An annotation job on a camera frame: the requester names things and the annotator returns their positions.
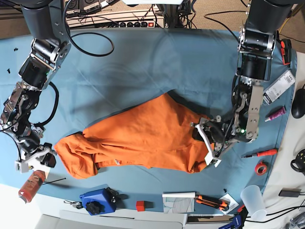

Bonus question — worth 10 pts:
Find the black cable tie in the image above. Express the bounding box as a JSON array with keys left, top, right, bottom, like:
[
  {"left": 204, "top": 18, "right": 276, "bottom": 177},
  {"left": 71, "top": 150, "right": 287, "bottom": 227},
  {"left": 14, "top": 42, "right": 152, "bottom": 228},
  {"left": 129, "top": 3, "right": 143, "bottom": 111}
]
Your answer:
[{"left": 42, "top": 177, "right": 66, "bottom": 185}]

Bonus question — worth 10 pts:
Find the red cube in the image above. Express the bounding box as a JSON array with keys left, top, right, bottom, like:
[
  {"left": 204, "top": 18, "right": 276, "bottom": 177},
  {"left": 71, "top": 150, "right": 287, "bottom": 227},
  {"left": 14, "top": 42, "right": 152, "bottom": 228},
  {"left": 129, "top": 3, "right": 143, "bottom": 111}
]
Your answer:
[{"left": 136, "top": 201, "right": 145, "bottom": 212}]

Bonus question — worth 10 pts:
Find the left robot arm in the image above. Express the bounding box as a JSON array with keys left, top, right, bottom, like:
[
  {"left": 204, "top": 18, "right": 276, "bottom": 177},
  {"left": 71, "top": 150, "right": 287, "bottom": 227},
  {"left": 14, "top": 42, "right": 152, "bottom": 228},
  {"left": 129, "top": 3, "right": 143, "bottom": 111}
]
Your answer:
[{"left": 194, "top": 0, "right": 302, "bottom": 167}]

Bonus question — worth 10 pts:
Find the orange t-shirt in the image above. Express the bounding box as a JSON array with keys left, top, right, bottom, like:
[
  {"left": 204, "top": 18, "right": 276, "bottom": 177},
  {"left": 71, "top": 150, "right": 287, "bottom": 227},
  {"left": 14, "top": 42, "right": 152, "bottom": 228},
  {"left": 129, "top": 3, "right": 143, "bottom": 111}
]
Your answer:
[{"left": 54, "top": 94, "right": 208, "bottom": 179}]

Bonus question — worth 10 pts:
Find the red spray can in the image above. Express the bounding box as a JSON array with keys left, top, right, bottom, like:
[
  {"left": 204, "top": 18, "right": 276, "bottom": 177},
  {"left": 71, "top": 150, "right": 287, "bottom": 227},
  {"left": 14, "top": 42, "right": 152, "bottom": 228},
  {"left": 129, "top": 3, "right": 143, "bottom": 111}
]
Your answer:
[{"left": 18, "top": 170, "right": 46, "bottom": 204}]

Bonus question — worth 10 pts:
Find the clear plastic cup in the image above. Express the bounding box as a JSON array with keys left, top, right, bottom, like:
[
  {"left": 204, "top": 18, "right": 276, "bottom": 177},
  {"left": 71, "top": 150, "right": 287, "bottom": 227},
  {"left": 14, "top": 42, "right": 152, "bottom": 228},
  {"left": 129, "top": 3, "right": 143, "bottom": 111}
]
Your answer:
[{"left": 240, "top": 185, "right": 267, "bottom": 221}]

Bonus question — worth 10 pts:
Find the black round gadget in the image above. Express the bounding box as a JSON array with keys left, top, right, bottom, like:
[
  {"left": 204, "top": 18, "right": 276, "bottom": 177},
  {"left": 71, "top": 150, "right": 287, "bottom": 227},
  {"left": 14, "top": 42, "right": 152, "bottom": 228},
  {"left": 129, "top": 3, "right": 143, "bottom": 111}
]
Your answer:
[{"left": 290, "top": 149, "right": 305, "bottom": 174}]

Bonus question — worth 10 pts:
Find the blue table cloth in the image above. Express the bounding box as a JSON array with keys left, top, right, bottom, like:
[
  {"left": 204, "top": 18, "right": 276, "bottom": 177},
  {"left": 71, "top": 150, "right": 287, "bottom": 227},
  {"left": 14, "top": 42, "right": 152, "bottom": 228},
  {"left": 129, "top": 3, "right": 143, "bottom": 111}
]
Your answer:
[{"left": 0, "top": 27, "right": 298, "bottom": 213}]

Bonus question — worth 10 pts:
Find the white paper sheet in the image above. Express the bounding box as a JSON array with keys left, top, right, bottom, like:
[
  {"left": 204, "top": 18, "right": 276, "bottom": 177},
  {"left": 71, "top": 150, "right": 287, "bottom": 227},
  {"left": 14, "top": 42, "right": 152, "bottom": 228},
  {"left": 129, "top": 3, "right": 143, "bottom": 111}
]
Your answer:
[{"left": 44, "top": 167, "right": 51, "bottom": 179}]

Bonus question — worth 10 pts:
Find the blue box with knob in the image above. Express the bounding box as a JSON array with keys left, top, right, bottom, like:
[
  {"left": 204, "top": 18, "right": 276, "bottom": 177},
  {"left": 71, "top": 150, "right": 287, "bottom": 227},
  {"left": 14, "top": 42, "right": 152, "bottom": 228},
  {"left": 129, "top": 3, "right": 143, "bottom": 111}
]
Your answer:
[{"left": 79, "top": 187, "right": 119, "bottom": 216}]

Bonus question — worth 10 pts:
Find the white booklet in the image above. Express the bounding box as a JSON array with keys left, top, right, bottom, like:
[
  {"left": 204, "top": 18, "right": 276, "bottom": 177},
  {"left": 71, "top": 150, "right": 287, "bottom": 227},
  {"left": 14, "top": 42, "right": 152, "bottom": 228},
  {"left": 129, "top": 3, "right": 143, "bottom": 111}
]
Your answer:
[{"left": 162, "top": 192, "right": 196, "bottom": 214}]

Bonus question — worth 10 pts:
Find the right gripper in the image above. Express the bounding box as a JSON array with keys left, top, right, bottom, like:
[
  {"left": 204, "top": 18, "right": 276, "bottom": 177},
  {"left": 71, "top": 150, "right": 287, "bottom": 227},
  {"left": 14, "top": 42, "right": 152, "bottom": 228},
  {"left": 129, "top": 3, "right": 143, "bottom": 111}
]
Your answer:
[{"left": 15, "top": 144, "right": 57, "bottom": 173}]

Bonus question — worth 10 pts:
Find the white power strip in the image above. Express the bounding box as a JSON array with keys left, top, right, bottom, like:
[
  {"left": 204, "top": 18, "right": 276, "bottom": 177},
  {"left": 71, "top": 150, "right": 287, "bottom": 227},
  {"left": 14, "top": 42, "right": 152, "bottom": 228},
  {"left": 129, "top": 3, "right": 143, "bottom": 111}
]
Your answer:
[{"left": 67, "top": 8, "right": 165, "bottom": 29}]

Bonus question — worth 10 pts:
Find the black computer mouse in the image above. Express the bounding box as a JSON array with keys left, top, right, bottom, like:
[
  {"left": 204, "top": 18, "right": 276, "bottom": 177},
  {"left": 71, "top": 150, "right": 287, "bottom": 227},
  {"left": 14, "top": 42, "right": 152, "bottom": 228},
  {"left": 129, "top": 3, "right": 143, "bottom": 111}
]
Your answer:
[{"left": 291, "top": 88, "right": 305, "bottom": 119}]

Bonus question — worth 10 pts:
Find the black small adapter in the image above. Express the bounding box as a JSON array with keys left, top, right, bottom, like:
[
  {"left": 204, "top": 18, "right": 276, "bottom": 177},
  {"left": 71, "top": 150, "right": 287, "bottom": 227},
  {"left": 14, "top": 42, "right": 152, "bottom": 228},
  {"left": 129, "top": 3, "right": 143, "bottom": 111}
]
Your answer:
[{"left": 278, "top": 188, "right": 301, "bottom": 198}]

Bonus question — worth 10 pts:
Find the blue clamp bottom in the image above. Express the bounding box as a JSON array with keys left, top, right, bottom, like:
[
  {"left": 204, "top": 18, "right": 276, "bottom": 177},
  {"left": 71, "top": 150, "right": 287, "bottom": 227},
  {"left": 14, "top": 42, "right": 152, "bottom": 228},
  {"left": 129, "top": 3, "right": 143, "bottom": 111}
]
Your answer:
[{"left": 219, "top": 205, "right": 248, "bottom": 229}]

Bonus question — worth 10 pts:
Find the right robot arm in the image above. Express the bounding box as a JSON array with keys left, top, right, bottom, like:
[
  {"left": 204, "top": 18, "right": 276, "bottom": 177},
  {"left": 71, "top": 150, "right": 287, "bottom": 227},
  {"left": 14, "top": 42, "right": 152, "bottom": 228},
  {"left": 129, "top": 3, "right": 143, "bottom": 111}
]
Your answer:
[{"left": 0, "top": 0, "right": 71, "bottom": 173}]

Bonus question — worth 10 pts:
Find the orange black clamp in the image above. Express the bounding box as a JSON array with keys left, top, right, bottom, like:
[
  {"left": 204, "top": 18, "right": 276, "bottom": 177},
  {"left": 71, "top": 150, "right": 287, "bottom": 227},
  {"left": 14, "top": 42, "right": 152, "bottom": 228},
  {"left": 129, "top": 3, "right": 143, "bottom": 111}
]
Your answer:
[{"left": 281, "top": 39, "right": 292, "bottom": 65}]

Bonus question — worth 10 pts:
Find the red screwdriver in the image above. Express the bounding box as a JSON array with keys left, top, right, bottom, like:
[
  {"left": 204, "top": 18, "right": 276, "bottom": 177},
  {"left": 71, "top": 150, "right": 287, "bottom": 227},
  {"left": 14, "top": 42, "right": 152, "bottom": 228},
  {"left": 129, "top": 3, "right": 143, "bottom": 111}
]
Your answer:
[{"left": 242, "top": 148, "right": 278, "bottom": 158}]

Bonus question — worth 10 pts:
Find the purple glue tube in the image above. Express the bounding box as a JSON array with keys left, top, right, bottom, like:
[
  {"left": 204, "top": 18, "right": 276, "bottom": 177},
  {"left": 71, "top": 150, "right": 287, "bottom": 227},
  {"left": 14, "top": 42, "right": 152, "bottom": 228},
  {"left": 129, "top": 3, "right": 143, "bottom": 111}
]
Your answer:
[{"left": 265, "top": 106, "right": 286, "bottom": 122}]

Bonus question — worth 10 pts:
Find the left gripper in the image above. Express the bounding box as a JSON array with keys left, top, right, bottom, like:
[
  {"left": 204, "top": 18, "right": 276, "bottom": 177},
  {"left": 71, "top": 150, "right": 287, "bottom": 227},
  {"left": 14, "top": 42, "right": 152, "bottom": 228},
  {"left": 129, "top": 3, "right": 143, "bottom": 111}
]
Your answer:
[{"left": 190, "top": 115, "right": 235, "bottom": 167}]

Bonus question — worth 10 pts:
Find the small white card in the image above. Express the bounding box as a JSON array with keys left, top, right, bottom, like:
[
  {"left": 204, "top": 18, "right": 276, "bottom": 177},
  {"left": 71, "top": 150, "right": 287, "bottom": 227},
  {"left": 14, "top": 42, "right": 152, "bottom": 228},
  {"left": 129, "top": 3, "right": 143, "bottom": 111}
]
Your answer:
[{"left": 220, "top": 193, "right": 239, "bottom": 214}]

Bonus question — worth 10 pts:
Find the orange black utility knife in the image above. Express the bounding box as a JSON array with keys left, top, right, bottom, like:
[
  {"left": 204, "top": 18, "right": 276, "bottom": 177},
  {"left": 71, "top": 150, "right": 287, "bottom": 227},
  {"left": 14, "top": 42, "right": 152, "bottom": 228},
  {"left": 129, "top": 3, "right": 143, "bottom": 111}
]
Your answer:
[{"left": 194, "top": 195, "right": 229, "bottom": 211}]

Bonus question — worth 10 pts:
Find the red tape roll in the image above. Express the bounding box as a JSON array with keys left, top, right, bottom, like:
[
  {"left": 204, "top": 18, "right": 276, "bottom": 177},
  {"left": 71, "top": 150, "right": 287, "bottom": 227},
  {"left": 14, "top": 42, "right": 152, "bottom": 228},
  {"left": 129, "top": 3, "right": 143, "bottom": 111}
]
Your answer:
[{"left": 255, "top": 161, "right": 268, "bottom": 176}]

